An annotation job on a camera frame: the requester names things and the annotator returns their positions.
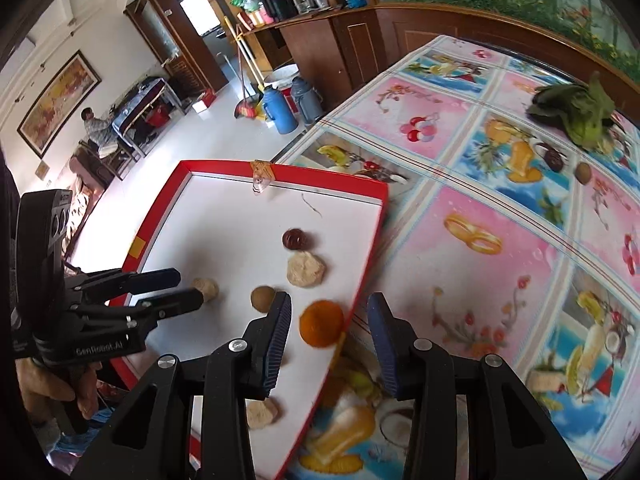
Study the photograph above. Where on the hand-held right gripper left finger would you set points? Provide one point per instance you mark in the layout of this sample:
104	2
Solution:
279	340

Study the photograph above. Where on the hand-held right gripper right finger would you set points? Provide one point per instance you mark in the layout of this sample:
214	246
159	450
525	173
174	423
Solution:
385	350

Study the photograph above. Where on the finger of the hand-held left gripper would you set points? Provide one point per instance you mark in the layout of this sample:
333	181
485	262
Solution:
160	276
180	302

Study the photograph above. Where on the beige crumbly snack chunk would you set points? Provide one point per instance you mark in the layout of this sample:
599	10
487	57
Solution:
207	289
306	270
545	380
262	412

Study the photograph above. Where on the large orange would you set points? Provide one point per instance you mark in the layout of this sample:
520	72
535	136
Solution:
321	322

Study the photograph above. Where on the red and white box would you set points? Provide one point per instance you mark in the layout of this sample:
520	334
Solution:
225	220

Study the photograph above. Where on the person's left hand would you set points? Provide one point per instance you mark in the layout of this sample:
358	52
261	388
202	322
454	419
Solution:
47	387

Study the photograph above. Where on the fruit print tablecloth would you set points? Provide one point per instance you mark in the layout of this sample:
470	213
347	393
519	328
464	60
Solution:
500	285

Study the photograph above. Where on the blue folding table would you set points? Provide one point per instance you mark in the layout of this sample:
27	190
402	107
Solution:
142	105

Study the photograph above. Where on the blue thermos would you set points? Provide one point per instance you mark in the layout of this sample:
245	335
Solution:
279	110

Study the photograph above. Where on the broom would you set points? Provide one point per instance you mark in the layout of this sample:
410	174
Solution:
247	75

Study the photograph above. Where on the grey thermos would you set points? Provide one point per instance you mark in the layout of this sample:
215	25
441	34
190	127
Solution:
307	101

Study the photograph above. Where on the white bucket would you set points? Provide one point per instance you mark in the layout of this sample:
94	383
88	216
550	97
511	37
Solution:
282	77

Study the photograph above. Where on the dark red date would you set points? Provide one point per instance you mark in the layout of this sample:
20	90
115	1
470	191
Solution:
552	158

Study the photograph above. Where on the small brown round fruit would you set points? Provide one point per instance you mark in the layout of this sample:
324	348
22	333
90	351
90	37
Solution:
582	172

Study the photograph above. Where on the wooden cabinet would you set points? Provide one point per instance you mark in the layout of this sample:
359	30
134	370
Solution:
320	50

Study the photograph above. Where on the black kettle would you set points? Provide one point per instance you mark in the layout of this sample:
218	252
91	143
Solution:
277	4

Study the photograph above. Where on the green lettuce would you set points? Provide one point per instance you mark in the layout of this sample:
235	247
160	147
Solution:
580	110

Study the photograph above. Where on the framed wall painting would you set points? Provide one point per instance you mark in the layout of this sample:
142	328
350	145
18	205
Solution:
57	102

